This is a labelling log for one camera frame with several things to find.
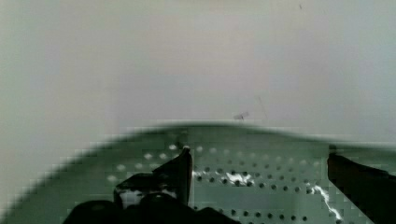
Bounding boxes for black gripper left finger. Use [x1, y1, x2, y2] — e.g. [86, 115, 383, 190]
[113, 146, 192, 209]

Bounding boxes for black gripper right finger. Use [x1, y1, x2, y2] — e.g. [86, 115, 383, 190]
[327, 153, 396, 224]

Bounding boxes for green plastic strainer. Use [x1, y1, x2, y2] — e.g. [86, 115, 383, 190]
[1, 123, 395, 224]

